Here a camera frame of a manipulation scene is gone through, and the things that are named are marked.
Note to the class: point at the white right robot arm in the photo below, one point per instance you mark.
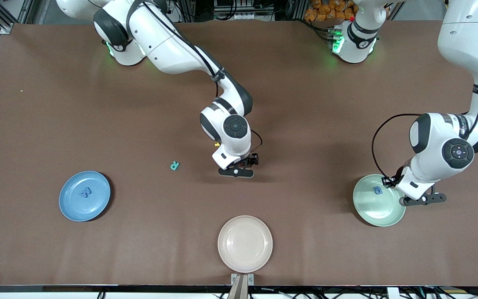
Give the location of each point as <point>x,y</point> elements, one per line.
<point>168,45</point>

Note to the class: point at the table cover sheet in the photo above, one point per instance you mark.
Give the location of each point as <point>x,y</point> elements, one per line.
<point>305,249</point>

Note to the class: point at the blue foam letter M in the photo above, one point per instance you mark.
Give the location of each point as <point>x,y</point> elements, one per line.
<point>85,194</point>

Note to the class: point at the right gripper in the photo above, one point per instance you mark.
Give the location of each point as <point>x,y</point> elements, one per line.
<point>250,160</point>

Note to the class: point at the blue plate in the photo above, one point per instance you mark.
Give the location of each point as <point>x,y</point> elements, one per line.
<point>73,207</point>

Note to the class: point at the orange snack bag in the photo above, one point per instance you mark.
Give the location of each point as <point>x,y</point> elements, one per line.
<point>326,10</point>

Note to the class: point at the teal foam letter R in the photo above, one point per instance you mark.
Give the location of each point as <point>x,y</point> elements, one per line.
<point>174,166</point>

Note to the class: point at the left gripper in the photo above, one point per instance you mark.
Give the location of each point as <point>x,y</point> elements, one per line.
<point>389,181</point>

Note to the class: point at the blue foam lowercase a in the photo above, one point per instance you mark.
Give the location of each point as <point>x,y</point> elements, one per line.
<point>374,189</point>

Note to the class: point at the green plate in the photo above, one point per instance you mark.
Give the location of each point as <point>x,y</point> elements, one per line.
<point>371,211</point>

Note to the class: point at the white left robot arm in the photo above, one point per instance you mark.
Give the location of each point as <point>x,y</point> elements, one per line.
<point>463,33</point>

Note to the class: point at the black table edge rail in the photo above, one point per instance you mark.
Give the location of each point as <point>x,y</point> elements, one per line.
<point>139,287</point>

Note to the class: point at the metal equipment rack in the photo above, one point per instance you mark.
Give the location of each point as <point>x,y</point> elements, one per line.
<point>243,16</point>

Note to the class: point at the beige plate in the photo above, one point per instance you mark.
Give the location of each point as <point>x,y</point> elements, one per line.
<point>245,245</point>

